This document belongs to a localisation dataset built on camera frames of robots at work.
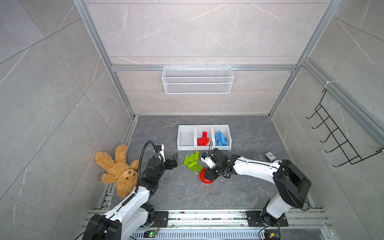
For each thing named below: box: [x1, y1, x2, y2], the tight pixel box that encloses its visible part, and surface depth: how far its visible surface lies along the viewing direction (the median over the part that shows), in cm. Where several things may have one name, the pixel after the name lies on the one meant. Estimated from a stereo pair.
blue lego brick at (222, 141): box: [217, 136, 228, 146], surface depth 98 cm
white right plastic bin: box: [211, 124, 232, 151], surface depth 100 cm
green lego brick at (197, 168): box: [192, 165, 203, 173], surface depth 92 cm
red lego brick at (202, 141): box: [197, 136, 210, 146], surface depth 102 cm
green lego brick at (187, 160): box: [183, 156, 191, 166], surface depth 97 cm
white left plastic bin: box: [177, 124, 196, 151], surface depth 106 cm
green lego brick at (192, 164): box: [188, 160, 198, 169], surface depth 92 cm
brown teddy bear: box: [94, 144, 139, 198], surface depth 83 cm
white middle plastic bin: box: [194, 124, 212, 150], surface depth 106 cm
